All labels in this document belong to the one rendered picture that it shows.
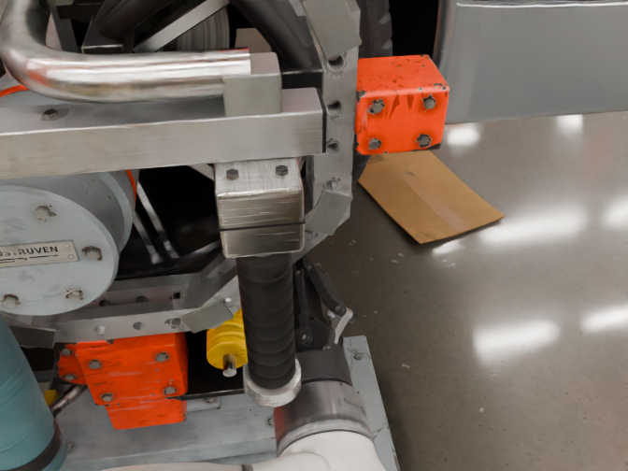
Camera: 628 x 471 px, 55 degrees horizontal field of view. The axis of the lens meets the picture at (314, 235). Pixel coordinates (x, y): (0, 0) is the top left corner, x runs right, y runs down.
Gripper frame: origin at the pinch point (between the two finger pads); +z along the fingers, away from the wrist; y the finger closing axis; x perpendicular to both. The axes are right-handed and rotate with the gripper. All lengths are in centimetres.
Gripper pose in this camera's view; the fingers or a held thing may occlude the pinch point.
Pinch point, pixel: (293, 260)
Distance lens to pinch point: 74.3
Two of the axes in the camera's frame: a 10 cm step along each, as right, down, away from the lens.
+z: -1.4, -6.6, 7.4
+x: -7.0, -4.7, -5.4
